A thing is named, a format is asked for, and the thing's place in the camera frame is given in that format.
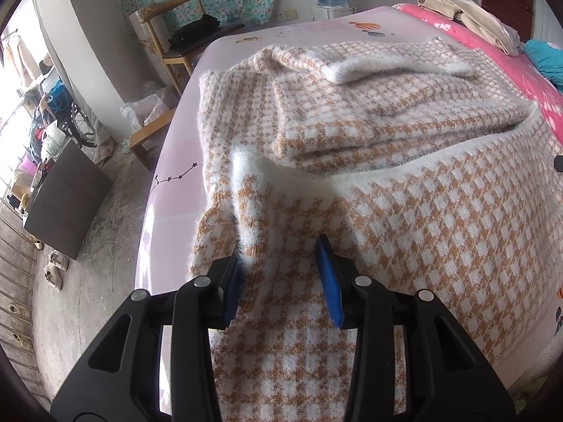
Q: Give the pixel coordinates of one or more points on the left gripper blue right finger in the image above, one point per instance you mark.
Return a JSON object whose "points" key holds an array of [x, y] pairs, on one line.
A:
{"points": [[329, 274]]}

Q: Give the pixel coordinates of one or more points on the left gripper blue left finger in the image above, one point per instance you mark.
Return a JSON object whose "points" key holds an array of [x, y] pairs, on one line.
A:
{"points": [[230, 286]]}

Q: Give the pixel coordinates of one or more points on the beige houndstooth knit coat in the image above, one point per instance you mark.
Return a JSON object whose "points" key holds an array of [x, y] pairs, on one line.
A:
{"points": [[421, 162]]}

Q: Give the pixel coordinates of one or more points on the beige clothes pile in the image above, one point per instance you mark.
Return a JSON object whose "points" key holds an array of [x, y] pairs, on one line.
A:
{"points": [[479, 21]]}

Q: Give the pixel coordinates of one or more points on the pink floral blanket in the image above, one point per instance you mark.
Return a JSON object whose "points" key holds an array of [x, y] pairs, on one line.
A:
{"points": [[519, 68]]}

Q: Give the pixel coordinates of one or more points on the pale pink printed bedsheet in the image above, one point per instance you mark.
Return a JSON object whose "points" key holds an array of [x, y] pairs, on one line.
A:
{"points": [[174, 207]]}

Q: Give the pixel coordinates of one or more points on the teal cloth on bed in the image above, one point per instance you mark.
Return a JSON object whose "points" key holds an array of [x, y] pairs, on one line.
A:
{"points": [[548, 59]]}

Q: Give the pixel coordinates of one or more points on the small wooden stool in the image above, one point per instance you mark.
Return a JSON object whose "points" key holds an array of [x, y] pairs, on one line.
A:
{"points": [[159, 127]]}

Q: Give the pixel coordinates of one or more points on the beige shoes on floor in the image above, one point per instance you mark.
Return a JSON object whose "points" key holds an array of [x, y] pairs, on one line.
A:
{"points": [[55, 264]]}

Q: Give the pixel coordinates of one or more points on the dark grey cabinet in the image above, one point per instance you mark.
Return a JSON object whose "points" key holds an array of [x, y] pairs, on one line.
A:
{"points": [[63, 207]]}

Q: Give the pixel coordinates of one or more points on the white plastic bag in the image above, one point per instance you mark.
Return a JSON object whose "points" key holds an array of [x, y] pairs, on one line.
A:
{"points": [[157, 100]]}

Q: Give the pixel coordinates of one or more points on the bicycle with blue bag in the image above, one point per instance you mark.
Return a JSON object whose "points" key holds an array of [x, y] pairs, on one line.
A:
{"points": [[69, 116]]}

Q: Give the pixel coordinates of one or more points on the black garment on chair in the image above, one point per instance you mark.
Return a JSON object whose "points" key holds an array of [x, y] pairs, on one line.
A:
{"points": [[194, 31]]}

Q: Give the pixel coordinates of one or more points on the white water dispenser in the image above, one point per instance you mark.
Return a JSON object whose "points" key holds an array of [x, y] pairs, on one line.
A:
{"points": [[327, 13]]}

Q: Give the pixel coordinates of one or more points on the wooden chair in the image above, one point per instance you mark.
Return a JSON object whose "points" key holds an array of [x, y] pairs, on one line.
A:
{"points": [[183, 56]]}

